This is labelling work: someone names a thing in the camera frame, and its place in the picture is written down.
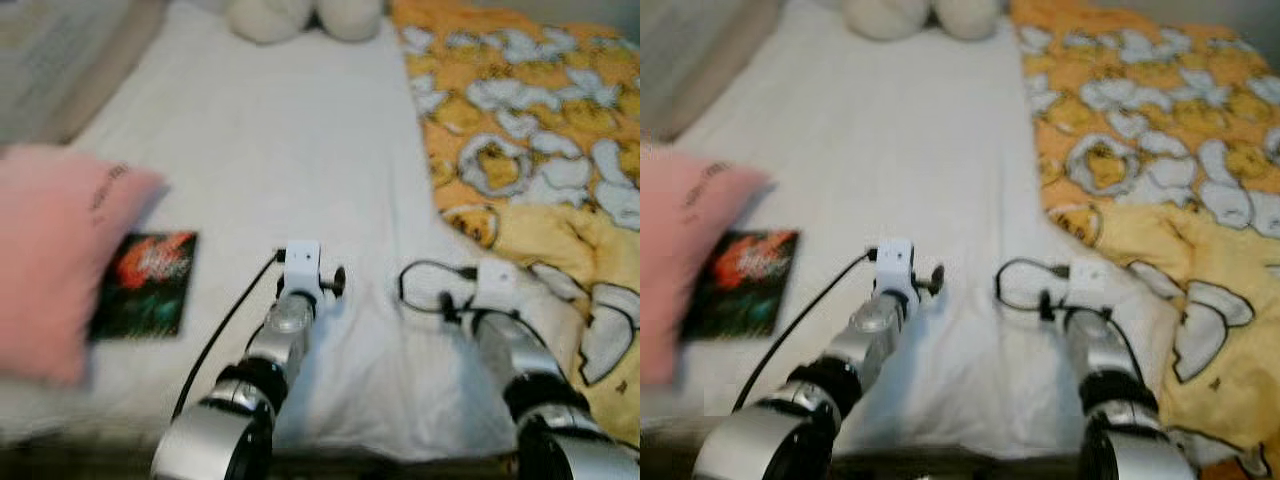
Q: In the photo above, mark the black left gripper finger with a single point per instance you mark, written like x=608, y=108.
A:
x=938, y=280
x=341, y=280

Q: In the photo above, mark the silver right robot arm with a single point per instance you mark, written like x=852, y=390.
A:
x=505, y=345
x=1090, y=345

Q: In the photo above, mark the yellow cartoon print blanket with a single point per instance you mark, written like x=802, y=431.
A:
x=530, y=140
x=1160, y=140

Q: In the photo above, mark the pink pillow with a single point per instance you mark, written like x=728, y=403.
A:
x=50, y=250
x=670, y=250

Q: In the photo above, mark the white quilted mattress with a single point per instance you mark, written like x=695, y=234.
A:
x=900, y=140
x=290, y=140

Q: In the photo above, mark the grey printed headboard cushion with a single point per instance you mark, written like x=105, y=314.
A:
x=690, y=55
x=60, y=60

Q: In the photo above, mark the cream plush toy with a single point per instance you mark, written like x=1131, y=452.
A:
x=885, y=15
x=270, y=18

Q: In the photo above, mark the dark red-green book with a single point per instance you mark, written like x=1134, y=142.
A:
x=740, y=285
x=140, y=290

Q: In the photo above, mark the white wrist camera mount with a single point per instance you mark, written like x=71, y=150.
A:
x=1088, y=280
x=895, y=262
x=302, y=265
x=497, y=283

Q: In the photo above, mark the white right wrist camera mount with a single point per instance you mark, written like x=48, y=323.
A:
x=1088, y=280
x=497, y=283

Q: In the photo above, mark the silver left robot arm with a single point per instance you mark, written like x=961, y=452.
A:
x=880, y=325
x=285, y=325

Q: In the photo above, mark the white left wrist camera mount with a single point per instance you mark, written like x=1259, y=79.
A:
x=895, y=262
x=302, y=265

